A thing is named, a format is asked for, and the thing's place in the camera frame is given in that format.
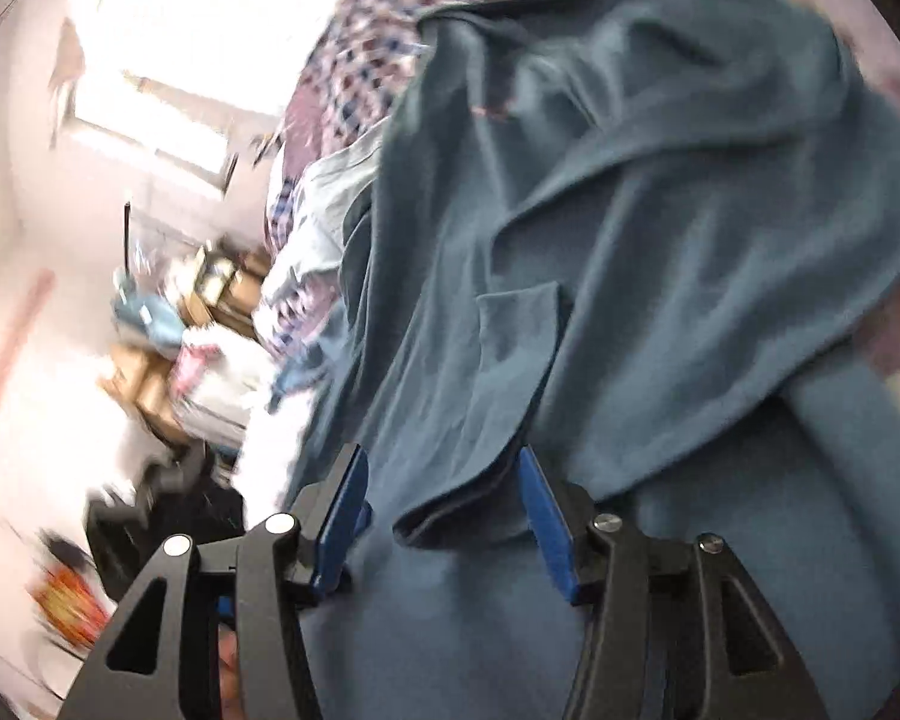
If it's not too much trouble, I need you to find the dark teal sweater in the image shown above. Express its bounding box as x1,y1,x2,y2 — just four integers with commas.
294,0,900,718

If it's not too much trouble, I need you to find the person left hand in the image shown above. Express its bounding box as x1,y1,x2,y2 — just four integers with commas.
217,626,245,720

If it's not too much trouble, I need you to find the red paper decoration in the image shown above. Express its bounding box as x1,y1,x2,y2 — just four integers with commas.
30,564,110,652

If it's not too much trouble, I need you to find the clear plastic storage bag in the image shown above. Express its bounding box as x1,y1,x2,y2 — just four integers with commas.
169,323,276,454

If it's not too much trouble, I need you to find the blue plush shark toy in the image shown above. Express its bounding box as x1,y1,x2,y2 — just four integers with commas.
110,270,187,359

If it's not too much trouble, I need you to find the cardboard boxes stack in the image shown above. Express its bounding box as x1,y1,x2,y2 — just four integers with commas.
98,238,274,452

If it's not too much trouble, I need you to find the plaid bed sheet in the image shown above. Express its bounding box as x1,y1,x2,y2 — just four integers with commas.
251,266,340,361

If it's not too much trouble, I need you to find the light blue garment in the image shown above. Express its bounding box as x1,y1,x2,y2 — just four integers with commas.
261,121,385,302

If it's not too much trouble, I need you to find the window with curtain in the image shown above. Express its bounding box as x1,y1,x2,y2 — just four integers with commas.
48,0,286,192

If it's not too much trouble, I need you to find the plaid folded quilt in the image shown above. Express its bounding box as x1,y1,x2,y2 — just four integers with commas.
258,0,595,257

